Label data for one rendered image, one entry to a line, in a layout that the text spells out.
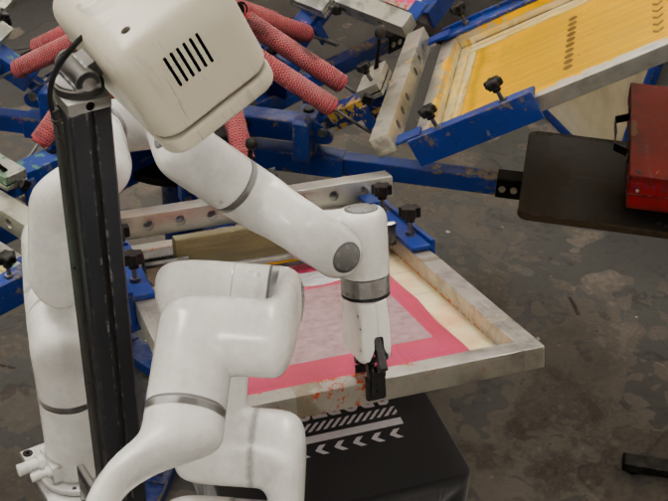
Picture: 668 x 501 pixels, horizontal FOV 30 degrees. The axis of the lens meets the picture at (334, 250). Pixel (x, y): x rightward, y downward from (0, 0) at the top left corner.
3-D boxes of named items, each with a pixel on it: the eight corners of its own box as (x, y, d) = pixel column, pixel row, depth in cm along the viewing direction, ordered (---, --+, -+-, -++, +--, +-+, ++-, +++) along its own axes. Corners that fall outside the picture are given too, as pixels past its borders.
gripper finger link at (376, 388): (363, 361, 188) (365, 400, 190) (370, 369, 185) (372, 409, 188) (383, 357, 189) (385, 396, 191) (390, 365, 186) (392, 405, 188)
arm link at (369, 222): (305, 230, 173) (274, 212, 181) (310, 298, 177) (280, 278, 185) (396, 207, 180) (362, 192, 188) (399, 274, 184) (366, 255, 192)
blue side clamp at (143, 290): (159, 322, 228) (154, 287, 225) (132, 327, 227) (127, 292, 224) (132, 268, 255) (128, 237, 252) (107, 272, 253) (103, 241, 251)
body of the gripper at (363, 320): (331, 277, 190) (335, 343, 194) (353, 300, 180) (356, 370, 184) (377, 269, 192) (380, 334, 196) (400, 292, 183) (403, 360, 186)
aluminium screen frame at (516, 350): (545, 367, 199) (545, 345, 198) (192, 440, 183) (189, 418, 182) (378, 221, 269) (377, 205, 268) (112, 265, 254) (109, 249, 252)
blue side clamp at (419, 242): (436, 272, 243) (434, 239, 241) (413, 276, 242) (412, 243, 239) (383, 226, 270) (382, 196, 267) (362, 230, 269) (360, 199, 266)
